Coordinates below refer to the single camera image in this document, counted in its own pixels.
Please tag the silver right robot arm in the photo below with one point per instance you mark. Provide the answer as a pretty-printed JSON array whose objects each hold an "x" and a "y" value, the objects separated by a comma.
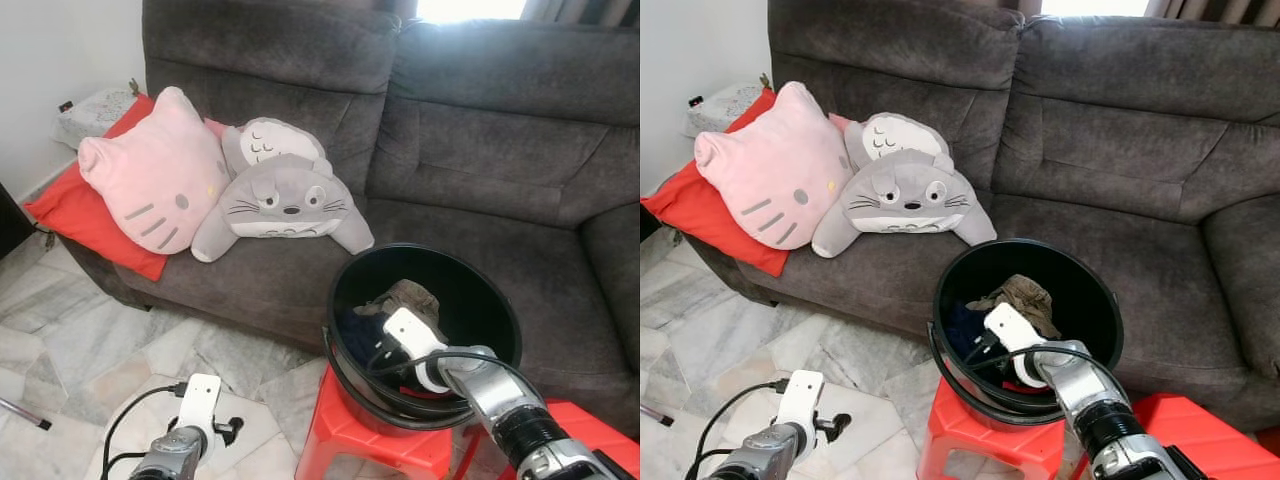
[
  {"x": 1100, "y": 410},
  {"x": 510, "y": 420}
]

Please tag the dark grey fabric sofa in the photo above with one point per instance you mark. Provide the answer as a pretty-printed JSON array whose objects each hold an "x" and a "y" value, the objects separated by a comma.
[
  {"x": 1120, "y": 150},
  {"x": 480, "y": 150}
]

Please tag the grey cream belly plush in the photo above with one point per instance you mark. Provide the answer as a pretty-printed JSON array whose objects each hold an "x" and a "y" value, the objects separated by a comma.
[
  {"x": 895, "y": 135},
  {"x": 270, "y": 140}
]

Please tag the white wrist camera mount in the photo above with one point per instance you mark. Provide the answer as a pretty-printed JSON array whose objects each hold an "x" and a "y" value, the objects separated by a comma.
[
  {"x": 200, "y": 400},
  {"x": 1015, "y": 330},
  {"x": 805, "y": 400},
  {"x": 415, "y": 335}
]

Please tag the grey Totoro plush pillow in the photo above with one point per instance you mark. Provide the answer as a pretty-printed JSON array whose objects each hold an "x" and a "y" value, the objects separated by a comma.
[
  {"x": 905, "y": 195},
  {"x": 290, "y": 200}
]

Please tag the red plastic stool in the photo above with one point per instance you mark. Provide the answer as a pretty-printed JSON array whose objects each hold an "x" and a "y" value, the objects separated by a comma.
[
  {"x": 370, "y": 450},
  {"x": 960, "y": 440},
  {"x": 600, "y": 440},
  {"x": 1210, "y": 435}
]

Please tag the pink cat face pillow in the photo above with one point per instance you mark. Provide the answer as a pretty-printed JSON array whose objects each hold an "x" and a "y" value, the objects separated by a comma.
[
  {"x": 150, "y": 170},
  {"x": 770, "y": 165}
]

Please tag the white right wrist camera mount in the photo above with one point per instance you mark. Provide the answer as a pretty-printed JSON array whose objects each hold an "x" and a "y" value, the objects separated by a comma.
[
  {"x": 1015, "y": 330},
  {"x": 415, "y": 335}
]

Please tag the grey brown curtain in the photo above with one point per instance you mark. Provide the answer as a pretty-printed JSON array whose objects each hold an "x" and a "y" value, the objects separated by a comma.
[
  {"x": 1020, "y": 6},
  {"x": 1210, "y": 8}
]

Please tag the red cushion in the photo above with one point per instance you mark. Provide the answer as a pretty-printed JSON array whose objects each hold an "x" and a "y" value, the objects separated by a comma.
[
  {"x": 700, "y": 225},
  {"x": 80, "y": 220}
]

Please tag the white patterned side table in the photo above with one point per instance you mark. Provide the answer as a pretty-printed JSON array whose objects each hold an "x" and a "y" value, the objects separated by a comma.
[
  {"x": 95, "y": 115},
  {"x": 725, "y": 108}
]

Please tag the khaki brown garment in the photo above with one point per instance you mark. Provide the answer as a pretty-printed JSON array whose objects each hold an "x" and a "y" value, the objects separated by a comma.
[
  {"x": 410, "y": 298},
  {"x": 1025, "y": 295}
]

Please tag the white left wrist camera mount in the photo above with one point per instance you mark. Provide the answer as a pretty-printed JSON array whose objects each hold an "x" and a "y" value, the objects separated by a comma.
[
  {"x": 805, "y": 400},
  {"x": 200, "y": 400}
]

